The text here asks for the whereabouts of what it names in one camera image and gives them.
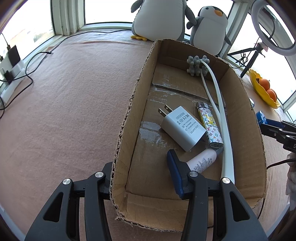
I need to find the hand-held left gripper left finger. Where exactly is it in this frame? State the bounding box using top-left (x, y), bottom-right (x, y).
top-left (24, 162), bottom-right (114, 241)

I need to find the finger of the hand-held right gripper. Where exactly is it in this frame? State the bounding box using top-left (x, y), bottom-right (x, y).
top-left (256, 111), bottom-right (296, 133)
top-left (261, 125), bottom-right (289, 144)

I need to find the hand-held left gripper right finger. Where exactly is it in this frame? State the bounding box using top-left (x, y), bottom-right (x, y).
top-left (167, 149), bottom-right (269, 241)

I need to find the white tube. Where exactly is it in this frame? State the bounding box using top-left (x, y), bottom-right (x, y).
top-left (186, 148), bottom-right (223, 174)

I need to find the cardboard box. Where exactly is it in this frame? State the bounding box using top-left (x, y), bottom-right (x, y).
top-left (110, 39), bottom-right (267, 232)

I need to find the white power adapter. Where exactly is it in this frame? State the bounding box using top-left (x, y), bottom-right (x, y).
top-left (158, 105), bottom-right (207, 152)

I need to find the patterned lighter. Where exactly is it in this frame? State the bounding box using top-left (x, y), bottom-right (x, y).
top-left (196, 101), bottom-right (223, 149)

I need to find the yellow leaf-shaped tray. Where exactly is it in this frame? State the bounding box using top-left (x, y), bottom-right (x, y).
top-left (248, 68), bottom-right (281, 109)

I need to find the black tripod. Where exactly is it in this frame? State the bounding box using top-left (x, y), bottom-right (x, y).
top-left (228, 43), bottom-right (266, 78)

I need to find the grey knobby toy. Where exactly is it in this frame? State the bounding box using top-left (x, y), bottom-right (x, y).
top-left (187, 55), bottom-right (210, 77)

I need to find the small grey penguin plush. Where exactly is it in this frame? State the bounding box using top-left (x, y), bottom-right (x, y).
top-left (187, 6), bottom-right (232, 56)

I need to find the white power strip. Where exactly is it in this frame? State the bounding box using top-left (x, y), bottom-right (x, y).
top-left (0, 60), bottom-right (26, 102)

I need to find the large grey penguin plush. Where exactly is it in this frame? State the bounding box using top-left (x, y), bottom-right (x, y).
top-left (131, 0), bottom-right (197, 42)

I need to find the black plug adapter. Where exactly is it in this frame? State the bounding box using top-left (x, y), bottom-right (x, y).
top-left (8, 45), bottom-right (21, 66)

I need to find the black cable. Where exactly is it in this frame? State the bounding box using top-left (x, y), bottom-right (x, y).
top-left (257, 160), bottom-right (290, 219)
top-left (46, 28), bottom-right (133, 52)
top-left (0, 51), bottom-right (54, 110)

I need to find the thick white cable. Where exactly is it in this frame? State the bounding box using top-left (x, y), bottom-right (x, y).
top-left (200, 59), bottom-right (236, 184)

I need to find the white ring light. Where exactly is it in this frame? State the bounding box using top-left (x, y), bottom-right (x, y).
top-left (251, 0), bottom-right (296, 56)

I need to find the white window frame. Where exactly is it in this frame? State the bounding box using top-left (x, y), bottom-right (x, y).
top-left (50, 0), bottom-right (86, 36)

